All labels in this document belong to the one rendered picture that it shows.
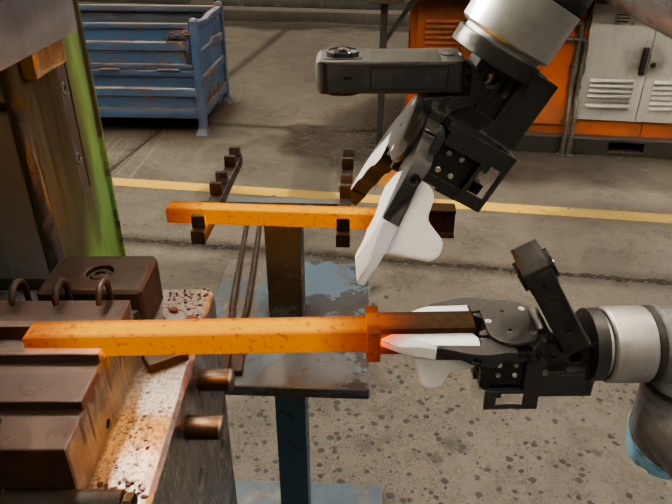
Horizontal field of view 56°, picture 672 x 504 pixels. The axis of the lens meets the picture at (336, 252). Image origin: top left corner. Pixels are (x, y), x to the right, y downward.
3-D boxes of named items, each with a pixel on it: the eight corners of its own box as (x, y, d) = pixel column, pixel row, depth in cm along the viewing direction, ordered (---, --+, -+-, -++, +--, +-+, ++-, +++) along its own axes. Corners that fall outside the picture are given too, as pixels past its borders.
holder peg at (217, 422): (226, 427, 71) (224, 409, 69) (223, 445, 68) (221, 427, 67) (190, 427, 70) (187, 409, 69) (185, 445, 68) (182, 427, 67)
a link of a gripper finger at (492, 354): (439, 370, 57) (534, 366, 58) (440, 357, 57) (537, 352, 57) (429, 339, 62) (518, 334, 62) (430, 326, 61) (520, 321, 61)
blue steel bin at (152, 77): (233, 101, 484) (225, 0, 448) (208, 135, 414) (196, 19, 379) (80, 98, 490) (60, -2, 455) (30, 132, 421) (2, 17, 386)
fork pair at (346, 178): (352, 183, 107) (352, 172, 106) (351, 197, 102) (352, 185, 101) (216, 181, 108) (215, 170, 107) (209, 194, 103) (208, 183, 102)
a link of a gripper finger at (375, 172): (393, 224, 64) (443, 186, 56) (342, 199, 63) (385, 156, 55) (401, 199, 65) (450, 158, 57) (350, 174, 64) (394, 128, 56)
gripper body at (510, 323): (476, 412, 61) (601, 410, 61) (485, 340, 57) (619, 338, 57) (462, 361, 68) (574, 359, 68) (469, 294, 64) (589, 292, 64)
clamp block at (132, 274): (165, 297, 83) (158, 254, 79) (148, 337, 75) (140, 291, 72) (72, 298, 83) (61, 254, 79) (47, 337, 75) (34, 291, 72)
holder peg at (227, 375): (235, 381, 77) (234, 363, 76) (232, 396, 75) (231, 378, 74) (202, 381, 77) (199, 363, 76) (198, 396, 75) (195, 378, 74)
